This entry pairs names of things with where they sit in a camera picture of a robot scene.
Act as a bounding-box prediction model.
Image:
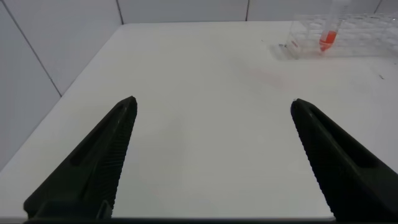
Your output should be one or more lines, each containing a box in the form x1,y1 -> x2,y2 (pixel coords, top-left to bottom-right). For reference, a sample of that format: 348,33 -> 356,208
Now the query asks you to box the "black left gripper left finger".
23,95 -> 138,220

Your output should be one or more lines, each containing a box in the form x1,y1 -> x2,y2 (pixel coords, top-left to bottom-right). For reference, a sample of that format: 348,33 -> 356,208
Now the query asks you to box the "clear acrylic test tube rack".
284,12 -> 398,60

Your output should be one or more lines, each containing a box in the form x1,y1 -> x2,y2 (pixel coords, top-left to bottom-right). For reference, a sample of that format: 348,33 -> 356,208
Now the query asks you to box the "test tube with red liquid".
318,0 -> 349,52

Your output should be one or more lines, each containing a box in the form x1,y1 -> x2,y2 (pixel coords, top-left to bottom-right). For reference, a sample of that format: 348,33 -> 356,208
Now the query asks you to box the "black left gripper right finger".
290,98 -> 398,222

